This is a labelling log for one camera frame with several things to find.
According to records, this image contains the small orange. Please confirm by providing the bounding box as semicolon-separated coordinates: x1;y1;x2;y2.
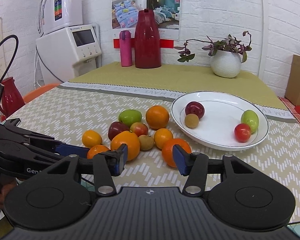
87;145;110;159

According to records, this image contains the small yellow-orange mandarin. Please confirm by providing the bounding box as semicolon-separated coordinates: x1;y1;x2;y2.
82;130;103;148

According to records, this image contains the orange tangerine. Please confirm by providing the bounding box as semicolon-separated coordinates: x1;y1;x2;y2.
161;138;191;168

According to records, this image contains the large orange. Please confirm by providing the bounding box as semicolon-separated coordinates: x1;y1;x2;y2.
146;105;169;129
110;131;141;161

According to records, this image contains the person's hand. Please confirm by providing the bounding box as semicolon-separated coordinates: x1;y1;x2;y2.
0;178;17;209

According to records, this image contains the patterned beige tablecloth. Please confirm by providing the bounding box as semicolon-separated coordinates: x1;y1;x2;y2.
14;82;300;223

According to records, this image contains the small brown longan on plate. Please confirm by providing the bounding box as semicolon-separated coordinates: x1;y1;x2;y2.
184;114;199;128

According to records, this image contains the small orange mandarin centre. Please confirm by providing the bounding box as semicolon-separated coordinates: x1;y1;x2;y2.
154;128;173;149

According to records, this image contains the brown longan on table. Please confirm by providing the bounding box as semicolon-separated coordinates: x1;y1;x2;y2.
139;135;155;151

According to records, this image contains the red-yellow small apple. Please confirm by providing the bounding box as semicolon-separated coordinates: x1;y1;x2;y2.
130;122;148;137

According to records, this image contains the red kettle at left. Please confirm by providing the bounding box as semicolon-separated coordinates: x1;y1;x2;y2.
0;77;25;118

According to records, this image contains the green apple on table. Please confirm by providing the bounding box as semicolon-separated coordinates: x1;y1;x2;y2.
119;109;142;127

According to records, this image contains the small red fruit on plate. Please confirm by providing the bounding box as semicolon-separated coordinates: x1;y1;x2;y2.
234;124;251;142

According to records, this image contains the white round plate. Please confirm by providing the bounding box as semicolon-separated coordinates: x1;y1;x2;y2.
170;91;269;151

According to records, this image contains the orange chair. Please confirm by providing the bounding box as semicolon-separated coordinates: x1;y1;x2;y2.
23;83;59;103

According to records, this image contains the green fruit on plate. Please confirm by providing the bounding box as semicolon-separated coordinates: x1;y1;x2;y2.
240;110;259;134

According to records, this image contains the olive green table mat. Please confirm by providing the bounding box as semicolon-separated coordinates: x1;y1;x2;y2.
69;62;286;109

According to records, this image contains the white appliance with screen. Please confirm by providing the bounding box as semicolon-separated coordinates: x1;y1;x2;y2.
36;24;102;85

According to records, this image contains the white pot with plant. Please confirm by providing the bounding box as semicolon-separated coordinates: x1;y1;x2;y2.
174;30;252;79

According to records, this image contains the plaid red cloth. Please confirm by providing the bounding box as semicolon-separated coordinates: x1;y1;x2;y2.
279;97;300;124

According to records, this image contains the brown cardboard box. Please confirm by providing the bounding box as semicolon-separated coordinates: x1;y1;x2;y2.
285;55;300;106

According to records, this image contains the tall red thermos jug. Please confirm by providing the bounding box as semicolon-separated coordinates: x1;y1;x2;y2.
134;9;161;69

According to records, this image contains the pink thermos bottle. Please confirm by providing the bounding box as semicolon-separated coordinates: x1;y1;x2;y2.
120;30;133;67

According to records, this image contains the white water purifier unit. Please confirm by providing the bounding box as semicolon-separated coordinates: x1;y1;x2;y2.
38;0;83;35

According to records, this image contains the black cable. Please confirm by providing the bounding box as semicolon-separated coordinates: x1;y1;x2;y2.
0;34;19;83

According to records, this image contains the bedding wall calendar poster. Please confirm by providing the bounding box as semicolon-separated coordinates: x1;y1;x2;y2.
110;0;181;49

